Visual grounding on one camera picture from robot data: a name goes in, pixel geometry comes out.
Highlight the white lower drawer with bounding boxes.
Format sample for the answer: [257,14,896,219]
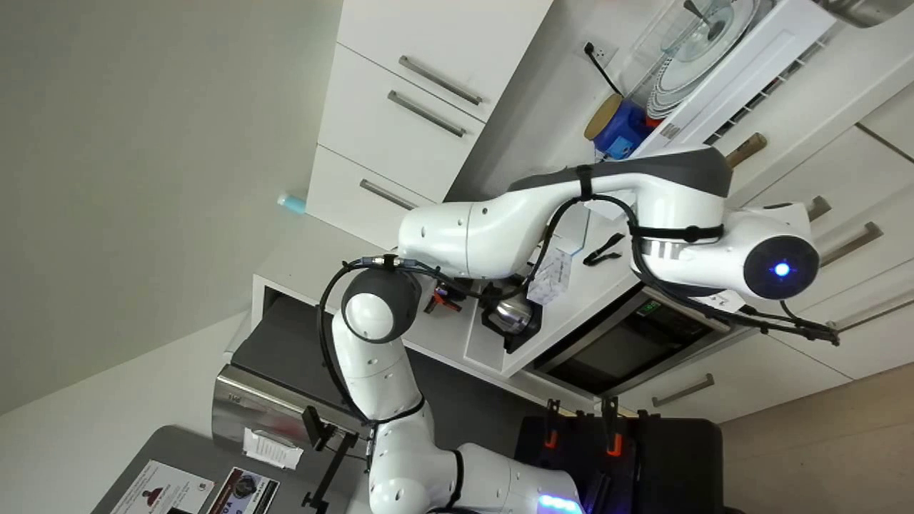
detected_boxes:
[818,254,914,383]
[517,326,852,426]
[808,180,914,287]

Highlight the black steel coffee machine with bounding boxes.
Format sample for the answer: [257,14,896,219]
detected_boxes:
[417,267,548,340]

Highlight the printed paper sheet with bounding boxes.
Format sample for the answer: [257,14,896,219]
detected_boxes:
[525,249,575,309]

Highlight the black tongs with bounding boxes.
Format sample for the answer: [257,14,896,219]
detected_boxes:
[579,231,628,267]

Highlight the teal tape piece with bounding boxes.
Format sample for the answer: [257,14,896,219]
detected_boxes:
[274,190,311,216]

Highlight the black built-in oven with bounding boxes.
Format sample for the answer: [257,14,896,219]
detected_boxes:
[529,287,738,397]

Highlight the orange black clamp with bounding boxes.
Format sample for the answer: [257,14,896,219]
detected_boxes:
[541,397,565,456]
[598,394,628,461]

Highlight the blue jar with cork lid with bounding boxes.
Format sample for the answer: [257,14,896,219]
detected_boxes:
[584,90,657,161]

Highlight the stainless steel bin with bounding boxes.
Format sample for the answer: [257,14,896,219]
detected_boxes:
[210,366,337,454]

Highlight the white tissue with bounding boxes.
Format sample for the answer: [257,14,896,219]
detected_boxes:
[241,426,305,470]

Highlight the dark printed card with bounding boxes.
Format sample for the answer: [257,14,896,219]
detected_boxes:
[207,461,281,514]

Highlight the white plate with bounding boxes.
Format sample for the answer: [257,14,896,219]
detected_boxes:
[647,0,781,117]

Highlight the grey metal table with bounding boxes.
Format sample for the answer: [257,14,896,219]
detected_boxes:
[90,423,384,514]

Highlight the white dish rack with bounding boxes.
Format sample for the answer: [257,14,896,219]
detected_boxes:
[627,0,845,166]

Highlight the white printed card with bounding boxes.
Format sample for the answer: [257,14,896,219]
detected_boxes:
[112,456,217,514]

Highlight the white sink base cabinet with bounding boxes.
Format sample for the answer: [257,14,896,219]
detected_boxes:
[854,81,914,166]

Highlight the stainless steel sink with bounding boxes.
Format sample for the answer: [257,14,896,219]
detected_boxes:
[815,0,914,29]

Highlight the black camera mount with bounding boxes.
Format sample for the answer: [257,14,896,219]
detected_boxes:
[300,401,362,514]

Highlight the black power cord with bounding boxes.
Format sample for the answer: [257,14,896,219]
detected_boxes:
[584,40,627,97]

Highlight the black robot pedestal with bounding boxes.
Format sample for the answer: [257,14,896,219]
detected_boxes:
[512,397,727,514]

